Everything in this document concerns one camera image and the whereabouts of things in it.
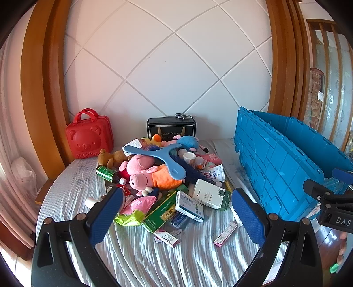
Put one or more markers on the white and blue medicine box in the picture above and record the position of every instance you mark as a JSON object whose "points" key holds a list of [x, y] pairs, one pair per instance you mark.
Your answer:
{"points": [[190, 207]]}

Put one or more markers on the red bear-face case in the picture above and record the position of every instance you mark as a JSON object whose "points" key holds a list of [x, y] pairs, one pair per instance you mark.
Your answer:
{"points": [[88, 138]]}

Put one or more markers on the rolled patterned carpet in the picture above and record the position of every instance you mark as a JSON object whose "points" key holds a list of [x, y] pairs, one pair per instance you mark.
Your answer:
{"points": [[314, 96]]}

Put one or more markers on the wooden frame post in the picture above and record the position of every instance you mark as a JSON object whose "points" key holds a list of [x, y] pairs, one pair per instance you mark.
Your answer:
{"points": [[286, 55], [38, 82]]}

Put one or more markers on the white and pink tissue packet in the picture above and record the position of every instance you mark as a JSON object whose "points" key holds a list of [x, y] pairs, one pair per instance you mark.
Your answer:
{"points": [[135, 144]]}

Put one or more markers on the white packet blue red print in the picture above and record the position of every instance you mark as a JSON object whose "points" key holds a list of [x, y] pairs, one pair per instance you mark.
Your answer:
{"points": [[213, 173]]}

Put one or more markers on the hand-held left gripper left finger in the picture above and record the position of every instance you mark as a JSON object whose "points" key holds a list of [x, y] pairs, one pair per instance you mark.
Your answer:
{"points": [[107, 218]]}

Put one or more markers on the pink pig plush red body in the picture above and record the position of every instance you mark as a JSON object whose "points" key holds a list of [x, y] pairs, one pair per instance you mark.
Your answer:
{"points": [[136, 161]]}

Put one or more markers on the blue three-armed boomerang toy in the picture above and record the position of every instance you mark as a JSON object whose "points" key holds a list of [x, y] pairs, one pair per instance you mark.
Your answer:
{"points": [[158, 154]]}

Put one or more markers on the pink cow plush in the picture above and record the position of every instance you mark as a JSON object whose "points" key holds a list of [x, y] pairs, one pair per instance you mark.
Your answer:
{"points": [[169, 142]]}

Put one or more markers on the brown bear plush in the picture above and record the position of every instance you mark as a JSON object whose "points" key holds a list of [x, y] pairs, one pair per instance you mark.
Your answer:
{"points": [[110, 157]]}

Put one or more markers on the clear plastic bottle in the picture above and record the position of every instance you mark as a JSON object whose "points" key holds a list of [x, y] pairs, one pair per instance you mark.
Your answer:
{"points": [[101, 187]]}

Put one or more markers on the white roll-on bottle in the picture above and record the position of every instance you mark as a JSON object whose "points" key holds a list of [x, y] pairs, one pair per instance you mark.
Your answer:
{"points": [[91, 202]]}

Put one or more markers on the blue plastic crate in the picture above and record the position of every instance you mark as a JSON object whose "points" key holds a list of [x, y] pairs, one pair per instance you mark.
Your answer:
{"points": [[275, 165]]}

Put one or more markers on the metal clip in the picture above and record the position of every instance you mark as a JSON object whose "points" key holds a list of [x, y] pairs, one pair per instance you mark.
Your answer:
{"points": [[182, 116]]}

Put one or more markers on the white and green box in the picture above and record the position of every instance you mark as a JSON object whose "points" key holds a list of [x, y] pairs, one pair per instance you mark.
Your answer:
{"points": [[209, 194]]}

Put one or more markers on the person's right hand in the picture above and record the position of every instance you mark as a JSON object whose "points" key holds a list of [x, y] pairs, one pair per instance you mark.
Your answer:
{"points": [[344, 244]]}

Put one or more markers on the clear plastic bag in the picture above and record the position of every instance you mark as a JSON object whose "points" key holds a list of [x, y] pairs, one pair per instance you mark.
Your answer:
{"points": [[23, 173]]}

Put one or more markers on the yellow duck plush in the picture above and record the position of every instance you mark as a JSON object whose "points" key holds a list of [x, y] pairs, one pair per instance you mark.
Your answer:
{"points": [[154, 140]]}

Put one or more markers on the small white jar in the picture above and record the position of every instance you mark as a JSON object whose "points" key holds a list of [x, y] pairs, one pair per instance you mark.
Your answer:
{"points": [[189, 158]]}

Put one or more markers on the black gift box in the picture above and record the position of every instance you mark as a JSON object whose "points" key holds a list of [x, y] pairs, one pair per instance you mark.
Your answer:
{"points": [[171, 127]]}

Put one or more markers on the light blue plush toy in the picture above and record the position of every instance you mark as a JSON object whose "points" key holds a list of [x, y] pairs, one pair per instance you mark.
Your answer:
{"points": [[189, 142]]}

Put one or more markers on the white and pink small box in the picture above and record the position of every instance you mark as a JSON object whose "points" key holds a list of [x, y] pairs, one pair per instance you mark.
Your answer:
{"points": [[166, 239]]}

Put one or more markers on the pink curtain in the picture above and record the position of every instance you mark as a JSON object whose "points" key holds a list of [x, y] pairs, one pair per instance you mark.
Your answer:
{"points": [[13, 138]]}

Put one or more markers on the green medicine box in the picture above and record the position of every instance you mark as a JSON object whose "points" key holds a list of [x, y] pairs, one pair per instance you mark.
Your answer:
{"points": [[161, 214]]}

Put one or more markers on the slim pink ointment box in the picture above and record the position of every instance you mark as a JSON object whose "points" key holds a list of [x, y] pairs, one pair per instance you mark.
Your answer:
{"points": [[226, 234]]}

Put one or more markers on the yellow-green packet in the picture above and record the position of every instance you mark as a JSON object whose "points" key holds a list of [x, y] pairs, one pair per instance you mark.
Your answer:
{"points": [[129, 219]]}

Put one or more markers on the pink floral box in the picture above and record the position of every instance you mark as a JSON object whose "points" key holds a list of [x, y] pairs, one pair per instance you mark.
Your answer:
{"points": [[211, 159]]}

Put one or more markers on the dark blue fuzzy plush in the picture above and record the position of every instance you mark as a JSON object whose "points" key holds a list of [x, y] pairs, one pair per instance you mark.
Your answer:
{"points": [[191, 172]]}

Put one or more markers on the green bottle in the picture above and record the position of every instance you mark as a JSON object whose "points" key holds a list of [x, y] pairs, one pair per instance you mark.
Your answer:
{"points": [[107, 173]]}

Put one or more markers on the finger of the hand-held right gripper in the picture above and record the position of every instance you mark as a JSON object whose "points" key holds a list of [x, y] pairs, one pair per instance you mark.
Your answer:
{"points": [[343, 176], [317, 191]]}

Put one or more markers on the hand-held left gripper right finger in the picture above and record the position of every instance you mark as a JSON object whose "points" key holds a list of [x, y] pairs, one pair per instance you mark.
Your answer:
{"points": [[246, 218]]}

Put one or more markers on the wooden slatted glass partition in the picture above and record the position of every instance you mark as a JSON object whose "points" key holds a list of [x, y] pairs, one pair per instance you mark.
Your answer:
{"points": [[335, 82]]}

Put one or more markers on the pink pig plush orange body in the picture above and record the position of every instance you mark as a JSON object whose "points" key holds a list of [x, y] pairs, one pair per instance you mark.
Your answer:
{"points": [[146, 179]]}

